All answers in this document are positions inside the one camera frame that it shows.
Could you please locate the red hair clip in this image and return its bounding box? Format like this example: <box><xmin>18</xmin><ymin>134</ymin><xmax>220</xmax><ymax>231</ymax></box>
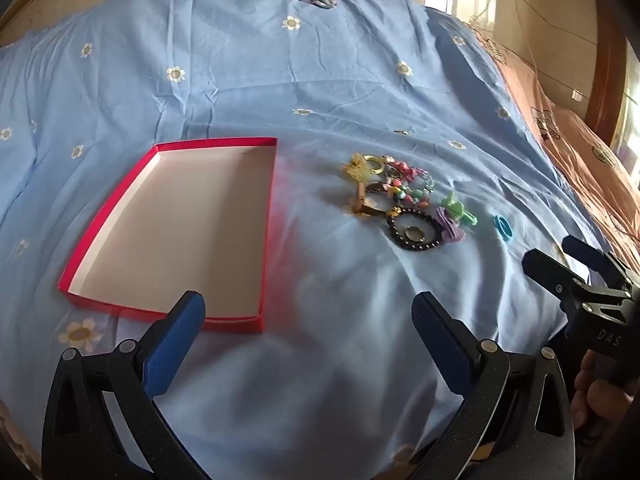
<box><xmin>385</xmin><ymin>156</ymin><xmax>419</xmax><ymax>181</ymax></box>

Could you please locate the person's right hand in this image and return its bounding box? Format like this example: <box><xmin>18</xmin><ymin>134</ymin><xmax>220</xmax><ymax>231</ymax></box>
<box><xmin>571</xmin><ymin>349</ymin><xmax>640</xmax><ymax>443</ymax></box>

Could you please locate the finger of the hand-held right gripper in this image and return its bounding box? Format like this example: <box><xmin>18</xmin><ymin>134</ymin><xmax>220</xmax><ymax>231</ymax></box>
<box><xmin>522</xmin><ymin>248</ymin><xmax>601</xmax><ymax>307</ymax></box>
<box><xmin>561</xmin><ymin>235</ymin><xmax>637</xmax><ymax>292</ymax></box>

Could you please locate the black bead bracelet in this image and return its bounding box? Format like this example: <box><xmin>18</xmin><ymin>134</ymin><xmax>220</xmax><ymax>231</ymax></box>
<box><xmin>387</xmin><ymin>208</ymin><xmax>445</xmax><ymax>250</ymax></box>

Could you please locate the green hair clip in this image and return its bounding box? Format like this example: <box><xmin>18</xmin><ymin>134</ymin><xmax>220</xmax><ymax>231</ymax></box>
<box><xmin>444</xmin><ymin>191</ymin><xmax>480</xmax><ymax>226</ymax></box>

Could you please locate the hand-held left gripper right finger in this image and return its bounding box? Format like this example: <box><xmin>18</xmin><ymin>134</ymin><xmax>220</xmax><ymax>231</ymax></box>
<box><xmin>411</xmin><ymin>291</ymin><xmax>576</xmax><ymax>480</ymax></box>

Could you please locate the wooden door frame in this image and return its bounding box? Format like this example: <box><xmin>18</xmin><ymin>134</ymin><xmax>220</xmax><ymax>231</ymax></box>
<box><xmin>584</xmin><ymin>0</ymin><xmax>632</xmax><ymax>136</ymax></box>

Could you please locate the brown leather bracelet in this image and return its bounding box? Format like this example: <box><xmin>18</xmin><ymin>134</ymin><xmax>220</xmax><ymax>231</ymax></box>
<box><xmin>349</xmin><ymin>180</ymin><xmax>401</xmax><ymax>219</ymax></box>

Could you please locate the blue floral bed sheet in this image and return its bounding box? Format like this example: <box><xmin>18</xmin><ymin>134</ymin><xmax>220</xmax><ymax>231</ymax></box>
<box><xmin>0</xmin><ymin>0</ymin><xmax>617</xmax><ymax>480</ymax></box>

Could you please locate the purple hair clip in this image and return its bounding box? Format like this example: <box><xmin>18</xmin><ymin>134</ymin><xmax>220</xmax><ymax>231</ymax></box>
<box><xmin>433</xmin><ymin>205</ymin><xmax>467</xmax><ymax>242</ymax></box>

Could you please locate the pastel bead bracelet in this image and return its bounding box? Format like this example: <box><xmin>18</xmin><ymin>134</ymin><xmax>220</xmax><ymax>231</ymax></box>
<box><xmin>405</xmin><ymin>172</ymin><xmax>437</xmax><ymax>199</ymax></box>

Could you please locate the wooden headboard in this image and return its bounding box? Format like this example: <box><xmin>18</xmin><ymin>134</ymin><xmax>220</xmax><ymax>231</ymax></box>
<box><xmin>0</xmin><ymin>0</ymin><xmax>151</xmax><ymax>47</ymax></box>

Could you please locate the yellow hair clip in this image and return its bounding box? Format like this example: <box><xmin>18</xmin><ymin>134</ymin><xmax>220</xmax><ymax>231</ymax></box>
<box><xmin>343</xmin><ymin>156</ymin><xmax>372</xmax><ymax>182</ymax></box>

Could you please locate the pink printed bed sheet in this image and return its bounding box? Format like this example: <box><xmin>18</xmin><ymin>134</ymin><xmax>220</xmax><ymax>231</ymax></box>
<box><xmin>467</xmin><ymin>19</ymin><xmax>640</xmax><ymax>261</ymax></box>

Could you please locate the window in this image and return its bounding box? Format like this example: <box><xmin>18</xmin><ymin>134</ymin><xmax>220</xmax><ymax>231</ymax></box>
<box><xmin>612</xmin><ymin>52</ymin><xmax>640</xmax><ymax>181</ymax></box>

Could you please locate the colourful chunky bead bracelet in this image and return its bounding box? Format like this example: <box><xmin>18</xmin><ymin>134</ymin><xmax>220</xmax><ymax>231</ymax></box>
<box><xmin>384</xmin><ymin>180</ymin><xmax>432</xmax><ymax>209</ymax></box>

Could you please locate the red shallow cardboard box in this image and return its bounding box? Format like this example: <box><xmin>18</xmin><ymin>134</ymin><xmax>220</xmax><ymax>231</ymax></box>
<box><xmin>57</xmin><ymin>137</ymin><xmax>279</xmax><ymax>334</ymax></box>

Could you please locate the blue ring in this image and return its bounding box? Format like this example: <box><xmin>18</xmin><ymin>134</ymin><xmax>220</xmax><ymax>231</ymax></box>
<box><xmin>492</xmin><ymin>213</ymin><xmax>515</xmax><ymax>244</ymax></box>

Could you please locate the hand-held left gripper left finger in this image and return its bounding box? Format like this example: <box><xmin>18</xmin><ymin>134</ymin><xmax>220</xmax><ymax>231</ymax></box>
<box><xmin>42</xmin><ymin>290</ymin><xmax>207</xmax><ymax>480</ymax></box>

